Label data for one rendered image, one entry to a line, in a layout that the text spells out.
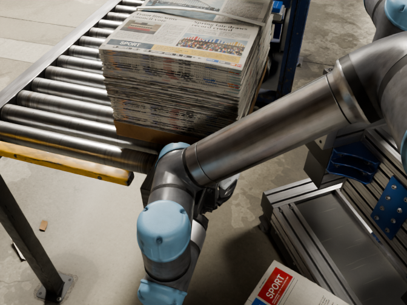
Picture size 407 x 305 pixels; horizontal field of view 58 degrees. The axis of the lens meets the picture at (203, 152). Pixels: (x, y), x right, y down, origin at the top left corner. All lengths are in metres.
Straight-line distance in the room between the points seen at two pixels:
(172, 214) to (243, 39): 0.39
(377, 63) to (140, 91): 0.45
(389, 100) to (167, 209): 0.31
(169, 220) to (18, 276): 1.25
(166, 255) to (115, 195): 1.31
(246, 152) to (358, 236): 1.01
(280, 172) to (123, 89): 1.26
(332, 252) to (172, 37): 0.98
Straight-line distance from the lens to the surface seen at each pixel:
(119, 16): 1.45
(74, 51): 1.27
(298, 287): 0.63
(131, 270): 1.58
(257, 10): 0.88
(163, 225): 0.51
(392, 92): 0.44
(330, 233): 1.47
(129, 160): 0.83
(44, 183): 1.97
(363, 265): 1.44
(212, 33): 0.77
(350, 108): 0.50
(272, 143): 0.52
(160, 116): 0.77
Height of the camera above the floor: 1.38
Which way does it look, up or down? 45 degrees down
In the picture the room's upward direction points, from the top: straight up
